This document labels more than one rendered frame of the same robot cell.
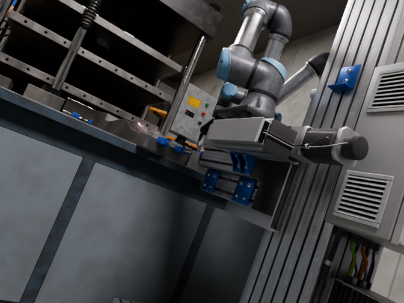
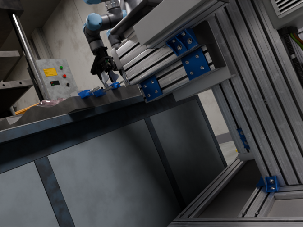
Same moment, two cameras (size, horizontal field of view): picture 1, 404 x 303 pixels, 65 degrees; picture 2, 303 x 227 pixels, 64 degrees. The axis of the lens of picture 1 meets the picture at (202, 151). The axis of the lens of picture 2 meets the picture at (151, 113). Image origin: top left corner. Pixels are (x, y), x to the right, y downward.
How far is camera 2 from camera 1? 0.47 m
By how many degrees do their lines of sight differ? 22
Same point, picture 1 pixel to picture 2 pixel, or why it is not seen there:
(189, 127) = (63, 92)
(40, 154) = not seen: outside the picture
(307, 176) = (222, 21)
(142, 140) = (70, 106)
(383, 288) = not seen: hidden behind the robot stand
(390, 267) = not seen: hidden behind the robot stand
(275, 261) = (250, 93)
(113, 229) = (107, 192)
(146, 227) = (125, 169)
